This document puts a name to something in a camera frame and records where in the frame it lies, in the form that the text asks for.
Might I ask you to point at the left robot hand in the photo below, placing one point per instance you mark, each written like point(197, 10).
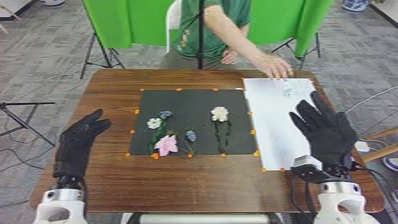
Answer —
point(76, 146)

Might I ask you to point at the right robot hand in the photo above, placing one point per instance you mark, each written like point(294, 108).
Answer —
point(330, 136)

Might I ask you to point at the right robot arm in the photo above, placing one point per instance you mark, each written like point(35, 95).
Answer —
point(348, 203)

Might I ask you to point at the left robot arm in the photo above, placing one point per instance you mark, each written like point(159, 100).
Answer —
point(60, 200)

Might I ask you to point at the dark mat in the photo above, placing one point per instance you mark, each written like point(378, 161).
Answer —
point(190, 103)

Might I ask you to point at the person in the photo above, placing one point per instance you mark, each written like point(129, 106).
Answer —
point(216, 20)

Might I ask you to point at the white power adapter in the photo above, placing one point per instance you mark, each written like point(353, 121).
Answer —
point(364, 146)

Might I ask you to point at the wooden chair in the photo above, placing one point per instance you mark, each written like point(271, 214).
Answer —
point(380, 154)

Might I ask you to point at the white sheet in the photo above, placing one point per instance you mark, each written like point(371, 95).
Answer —
point(270, 133)

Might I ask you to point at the black tripod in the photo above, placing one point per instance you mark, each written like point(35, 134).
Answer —
point(19, 120)

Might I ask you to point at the small white flower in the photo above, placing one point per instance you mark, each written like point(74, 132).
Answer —
point(154, 123)

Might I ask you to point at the pink flower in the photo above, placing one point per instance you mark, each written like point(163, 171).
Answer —
point(166, 145)

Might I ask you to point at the blue flower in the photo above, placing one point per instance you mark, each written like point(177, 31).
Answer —
point(191, 135)
point(166, 114)

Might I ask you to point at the large white flower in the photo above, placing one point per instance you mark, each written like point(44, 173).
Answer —
point(220, 114)

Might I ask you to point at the black cloth stand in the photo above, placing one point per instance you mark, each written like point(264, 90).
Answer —
point(318, 46)
point(106, 53)

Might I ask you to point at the pale grey bar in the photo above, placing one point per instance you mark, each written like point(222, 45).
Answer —
point(202, 219)

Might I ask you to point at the black stand pole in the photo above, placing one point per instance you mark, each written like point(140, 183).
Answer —
point(202, 40)

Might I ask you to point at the blue and white vase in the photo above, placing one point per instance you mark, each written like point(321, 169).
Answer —
point(55, 2)
point(357, 4)

